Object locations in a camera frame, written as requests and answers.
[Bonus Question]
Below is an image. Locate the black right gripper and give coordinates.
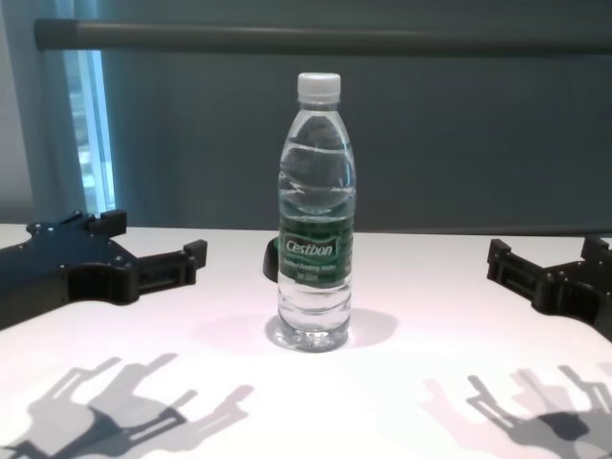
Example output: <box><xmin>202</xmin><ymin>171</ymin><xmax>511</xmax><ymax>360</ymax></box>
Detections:
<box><xmin>486</xmin><ymin>234</ymin><xmax>612</xmax><ymax>342</ymax></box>

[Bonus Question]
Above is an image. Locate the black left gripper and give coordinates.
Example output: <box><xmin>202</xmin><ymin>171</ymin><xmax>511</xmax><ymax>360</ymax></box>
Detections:
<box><xmin>0</xmin><ymin>208</ymin><xmax>209</xmax><ymax>332</ymax></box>

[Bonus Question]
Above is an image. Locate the clear Cestbon water bottle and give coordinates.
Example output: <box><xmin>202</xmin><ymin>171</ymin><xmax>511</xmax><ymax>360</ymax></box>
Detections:
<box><xmin>275</xmin><ymin>72</ymin><xmax>358</xmax><ymax>349</ymax></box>

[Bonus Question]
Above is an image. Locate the narrow bright window strip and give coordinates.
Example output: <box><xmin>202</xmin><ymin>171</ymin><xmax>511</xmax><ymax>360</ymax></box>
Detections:
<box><xmin>61</xmin><ymin>50</ymin><xmax>119</xmax><ymax>214</ymax></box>

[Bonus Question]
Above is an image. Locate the green YES button black base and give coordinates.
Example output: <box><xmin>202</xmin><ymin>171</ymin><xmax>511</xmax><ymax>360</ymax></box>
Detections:
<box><xmin>260</xmin><ymin>236</ymin><xmax>281</xmax><ymax>281</ymax></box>

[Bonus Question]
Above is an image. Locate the grey horizontal rail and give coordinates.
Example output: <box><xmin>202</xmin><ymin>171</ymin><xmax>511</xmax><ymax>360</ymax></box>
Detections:
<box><xmin>33</xmin><ymin>17</ymin><xmax>612</xmax><ymax>55</ymax></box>

